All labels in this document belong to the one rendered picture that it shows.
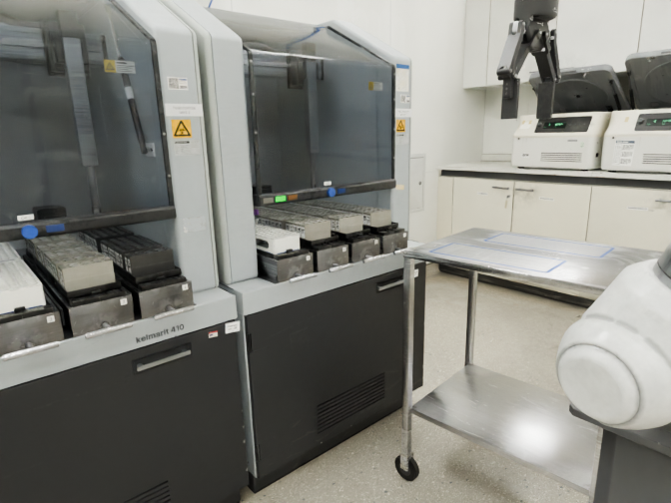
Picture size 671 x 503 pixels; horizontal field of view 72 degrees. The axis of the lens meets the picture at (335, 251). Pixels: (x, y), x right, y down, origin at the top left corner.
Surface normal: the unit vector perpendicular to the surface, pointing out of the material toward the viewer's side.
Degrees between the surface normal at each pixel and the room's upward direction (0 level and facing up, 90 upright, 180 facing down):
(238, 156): 90
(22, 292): 90
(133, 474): 90
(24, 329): 90
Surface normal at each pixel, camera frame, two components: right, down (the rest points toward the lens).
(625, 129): -0.66, -0.34
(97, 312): 0.65, 0.17
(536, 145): -0.78, 0.18
